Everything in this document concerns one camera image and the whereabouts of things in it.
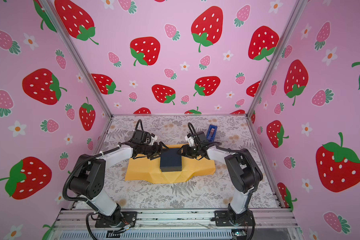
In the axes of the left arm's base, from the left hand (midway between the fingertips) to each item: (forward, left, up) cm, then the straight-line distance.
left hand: (166, 151), depth 89 cm
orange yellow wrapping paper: (-6, -16, -8) cm, 19 cm away
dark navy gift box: (-5, -3, -2) cm, 6 cm away
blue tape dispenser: (+18, -30, -4) cm, 35 cm away
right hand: (-1, -7, -1) cm, 7 cm away
